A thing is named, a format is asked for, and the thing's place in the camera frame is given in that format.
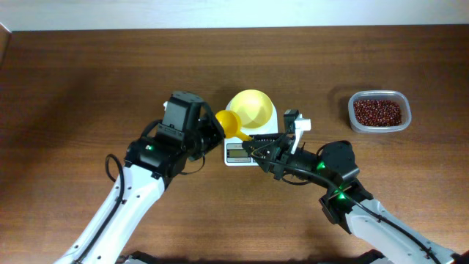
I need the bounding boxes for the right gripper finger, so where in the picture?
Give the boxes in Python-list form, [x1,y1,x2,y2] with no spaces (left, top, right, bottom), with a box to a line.
[242,141,281,165]
[250,133,293,142]

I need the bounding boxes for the yellow measuring scoop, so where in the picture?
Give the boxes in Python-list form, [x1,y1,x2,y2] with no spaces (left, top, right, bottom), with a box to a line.
[215,110,253,141]

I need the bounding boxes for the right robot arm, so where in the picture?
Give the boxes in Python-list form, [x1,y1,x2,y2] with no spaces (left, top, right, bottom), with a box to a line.
[242,133,468,263]

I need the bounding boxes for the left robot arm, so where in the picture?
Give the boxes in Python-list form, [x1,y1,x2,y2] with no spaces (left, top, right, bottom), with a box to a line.
[57,91,225,263]

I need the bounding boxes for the white digital kitchen scale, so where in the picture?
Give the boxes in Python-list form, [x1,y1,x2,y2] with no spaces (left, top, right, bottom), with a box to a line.
[224,102,278,166]

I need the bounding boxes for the yellow plastic bowl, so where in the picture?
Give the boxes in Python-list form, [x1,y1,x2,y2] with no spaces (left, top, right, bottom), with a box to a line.
[228,89,273,129]

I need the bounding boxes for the clear plastic container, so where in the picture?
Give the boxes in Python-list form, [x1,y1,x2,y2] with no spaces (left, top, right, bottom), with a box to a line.
[348,90,412,133]

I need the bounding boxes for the red adzuki beans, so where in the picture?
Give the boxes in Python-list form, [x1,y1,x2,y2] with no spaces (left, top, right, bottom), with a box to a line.
[352,100,402,127]

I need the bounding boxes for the right black cable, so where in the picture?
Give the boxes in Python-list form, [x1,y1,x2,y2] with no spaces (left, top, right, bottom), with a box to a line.
[252,131,444,264]

